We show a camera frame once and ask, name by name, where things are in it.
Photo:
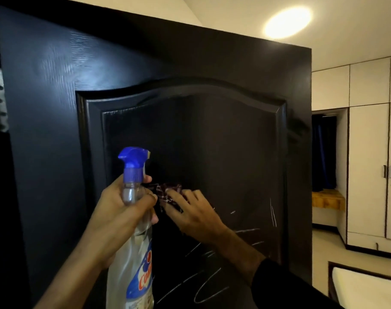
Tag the person's right hand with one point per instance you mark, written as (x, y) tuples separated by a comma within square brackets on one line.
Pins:
[(198, 218)]

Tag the person's left hand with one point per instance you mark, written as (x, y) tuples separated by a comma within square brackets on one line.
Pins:
[(115, 218)]

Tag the person's left thumb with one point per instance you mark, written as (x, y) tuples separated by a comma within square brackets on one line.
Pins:
[(144, 200)]

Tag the person's right thumb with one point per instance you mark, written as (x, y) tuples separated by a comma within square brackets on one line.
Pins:
[(171, 216)]

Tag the person's left middle finger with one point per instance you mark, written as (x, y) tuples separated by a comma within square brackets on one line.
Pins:
[(154, 219)]

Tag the dark patterned cleaning cloth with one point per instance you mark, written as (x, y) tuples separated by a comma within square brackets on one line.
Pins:
[(165, 191)]

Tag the clear spray bottle blue nozzle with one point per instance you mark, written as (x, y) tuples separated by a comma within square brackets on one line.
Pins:
[(131, 263)]

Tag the person's left forearm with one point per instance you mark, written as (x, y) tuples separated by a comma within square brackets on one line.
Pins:
[(76, 279)]

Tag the person's right forearm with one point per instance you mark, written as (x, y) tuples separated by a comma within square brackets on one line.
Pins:
[(266, 276)]

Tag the dark wooden panel door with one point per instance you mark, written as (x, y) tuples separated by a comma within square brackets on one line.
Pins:
[(195, 80)]

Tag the yellow wooden window seat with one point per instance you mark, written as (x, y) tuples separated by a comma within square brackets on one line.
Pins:
[(327, 198)]

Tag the blue curtain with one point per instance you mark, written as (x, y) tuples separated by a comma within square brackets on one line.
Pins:
[(324, 154)]

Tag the white wardrobe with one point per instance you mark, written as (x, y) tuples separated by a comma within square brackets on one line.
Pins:
[(369, 151)]

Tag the white mattress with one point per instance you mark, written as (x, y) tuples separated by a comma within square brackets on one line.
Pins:
[(369, 289)]

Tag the round ceiling light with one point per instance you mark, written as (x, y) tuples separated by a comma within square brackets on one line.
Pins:
[(288, 22)]

